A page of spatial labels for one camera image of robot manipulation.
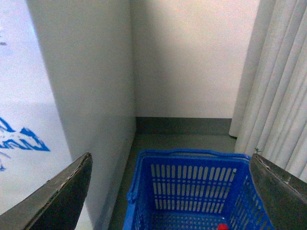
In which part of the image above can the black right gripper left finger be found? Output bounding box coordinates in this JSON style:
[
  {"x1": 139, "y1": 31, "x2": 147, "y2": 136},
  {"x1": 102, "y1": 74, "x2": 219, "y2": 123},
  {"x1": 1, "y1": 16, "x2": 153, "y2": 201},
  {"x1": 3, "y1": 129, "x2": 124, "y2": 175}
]
[{"x1": 0, "y1": 153, "x2": 93, "y2": 230}]

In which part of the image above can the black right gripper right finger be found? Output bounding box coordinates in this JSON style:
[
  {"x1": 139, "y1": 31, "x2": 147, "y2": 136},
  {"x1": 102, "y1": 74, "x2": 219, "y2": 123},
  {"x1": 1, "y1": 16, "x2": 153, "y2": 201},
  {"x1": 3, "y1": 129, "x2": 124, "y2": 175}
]
[{"x1": 249, "y1": 153, "x2": 307, "y2": 230}]

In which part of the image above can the red cap drink bottle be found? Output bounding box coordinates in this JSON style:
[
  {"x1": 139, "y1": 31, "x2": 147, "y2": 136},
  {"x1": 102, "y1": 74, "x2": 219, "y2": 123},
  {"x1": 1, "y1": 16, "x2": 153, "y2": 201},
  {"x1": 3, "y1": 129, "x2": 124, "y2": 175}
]
[{"x1": 217, "y1": 223, "x2": 229, "y2": 230}]

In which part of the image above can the white curtain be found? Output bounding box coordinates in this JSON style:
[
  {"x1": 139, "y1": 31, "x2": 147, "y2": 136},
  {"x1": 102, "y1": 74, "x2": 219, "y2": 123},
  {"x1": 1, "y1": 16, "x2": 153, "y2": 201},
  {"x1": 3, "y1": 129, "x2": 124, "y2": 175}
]
[{"x1": 229, "y1": 0, "x2": 307, "y2": 181}]

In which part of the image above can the blue plastic shopping basket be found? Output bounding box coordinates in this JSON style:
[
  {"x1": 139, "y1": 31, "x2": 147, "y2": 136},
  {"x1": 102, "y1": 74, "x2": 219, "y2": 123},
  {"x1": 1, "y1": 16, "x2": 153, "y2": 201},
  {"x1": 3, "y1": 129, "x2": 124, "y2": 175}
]
[{"x1": 123, "y1": 149, "x2": 273, "y2": 230}]

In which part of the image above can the white chest freezer blue rim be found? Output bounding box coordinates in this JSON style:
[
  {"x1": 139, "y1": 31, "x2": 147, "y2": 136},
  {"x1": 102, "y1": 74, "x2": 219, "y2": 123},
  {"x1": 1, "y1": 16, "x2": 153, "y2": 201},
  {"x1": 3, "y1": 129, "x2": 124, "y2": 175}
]
[{"x1": 0, "y1": 0, "x2": 135, "y2": 230}]

